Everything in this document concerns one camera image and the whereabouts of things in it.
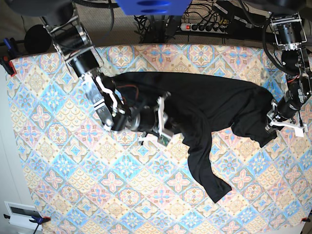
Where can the white wall vent box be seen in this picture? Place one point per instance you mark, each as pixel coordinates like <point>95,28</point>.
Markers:
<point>20,209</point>

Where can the orange clamp lower right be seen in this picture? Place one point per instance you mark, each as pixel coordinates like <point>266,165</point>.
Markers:
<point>307,219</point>

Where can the patterned tablecloth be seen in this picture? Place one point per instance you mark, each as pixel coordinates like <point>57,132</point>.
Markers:
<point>89,181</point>

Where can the white power strip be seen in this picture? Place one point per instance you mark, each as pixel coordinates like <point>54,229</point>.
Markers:
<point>205,28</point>

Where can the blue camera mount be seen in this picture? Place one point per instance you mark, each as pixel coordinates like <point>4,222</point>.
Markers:
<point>154,7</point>

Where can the black round speaker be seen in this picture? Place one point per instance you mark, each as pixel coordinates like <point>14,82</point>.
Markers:
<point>37,40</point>

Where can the black t-shirt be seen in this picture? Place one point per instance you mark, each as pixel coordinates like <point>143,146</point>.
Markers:
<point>199,105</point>

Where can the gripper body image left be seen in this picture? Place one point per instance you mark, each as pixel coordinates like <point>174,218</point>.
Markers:
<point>147,121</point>

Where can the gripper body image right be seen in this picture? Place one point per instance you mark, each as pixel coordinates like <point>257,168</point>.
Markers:
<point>288,107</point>

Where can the blue clamp lower left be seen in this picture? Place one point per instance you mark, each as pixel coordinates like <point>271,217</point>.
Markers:
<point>39,220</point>

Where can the red black clamp upper left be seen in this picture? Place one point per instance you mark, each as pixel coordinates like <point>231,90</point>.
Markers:
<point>5,60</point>

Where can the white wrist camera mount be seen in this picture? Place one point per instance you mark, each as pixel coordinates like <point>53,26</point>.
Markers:
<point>165,135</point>
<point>285,124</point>

